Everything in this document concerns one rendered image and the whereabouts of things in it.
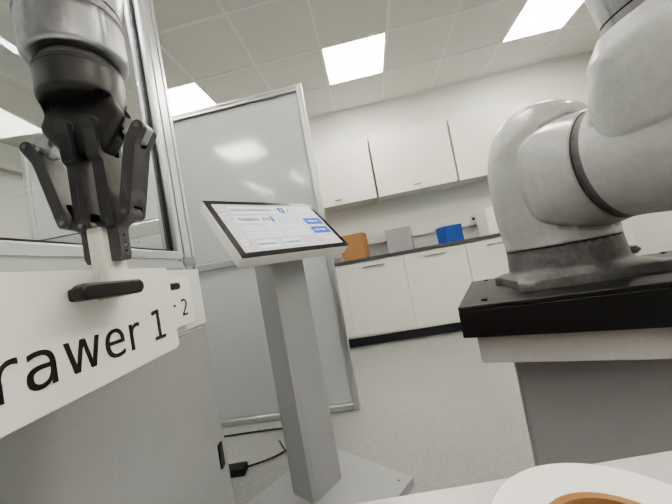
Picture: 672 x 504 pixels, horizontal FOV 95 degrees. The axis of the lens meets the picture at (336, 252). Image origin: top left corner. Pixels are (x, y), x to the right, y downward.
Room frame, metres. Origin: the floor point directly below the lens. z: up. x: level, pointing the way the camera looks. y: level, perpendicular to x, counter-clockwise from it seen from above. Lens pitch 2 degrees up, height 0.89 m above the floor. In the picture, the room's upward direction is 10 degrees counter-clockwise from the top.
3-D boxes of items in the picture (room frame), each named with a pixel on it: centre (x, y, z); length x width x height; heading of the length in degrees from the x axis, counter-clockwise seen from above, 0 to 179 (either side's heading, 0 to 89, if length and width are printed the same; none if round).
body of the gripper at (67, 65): (0.31, 0.23, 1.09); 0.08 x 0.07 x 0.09; 89
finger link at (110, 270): (0.31, 0.22, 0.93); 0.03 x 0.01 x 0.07; 179
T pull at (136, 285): (0.28, 0.22, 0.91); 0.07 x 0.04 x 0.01; 179
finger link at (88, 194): (0.31, 0.24, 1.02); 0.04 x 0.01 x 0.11; 179
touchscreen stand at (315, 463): (1.22, 0.20, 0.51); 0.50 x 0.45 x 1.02; 48
